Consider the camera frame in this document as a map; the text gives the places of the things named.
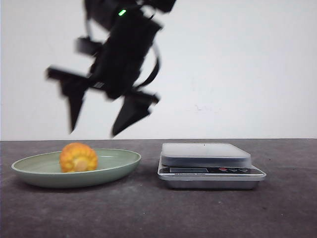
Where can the yellow corn cob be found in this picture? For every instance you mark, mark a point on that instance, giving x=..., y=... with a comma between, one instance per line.
x=78, y=157

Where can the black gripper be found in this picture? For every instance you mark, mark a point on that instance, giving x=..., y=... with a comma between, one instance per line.
x=117, y=66

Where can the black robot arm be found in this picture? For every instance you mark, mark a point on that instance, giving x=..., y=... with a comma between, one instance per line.
x=101, y=15

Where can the green oval plate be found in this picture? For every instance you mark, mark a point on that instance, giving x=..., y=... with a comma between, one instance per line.
x=43, y=170

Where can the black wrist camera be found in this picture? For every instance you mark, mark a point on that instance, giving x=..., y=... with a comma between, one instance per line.
x=85, y=45

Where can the silver digital kitchen scale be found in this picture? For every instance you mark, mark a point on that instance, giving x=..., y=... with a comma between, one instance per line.
x=207, y=166

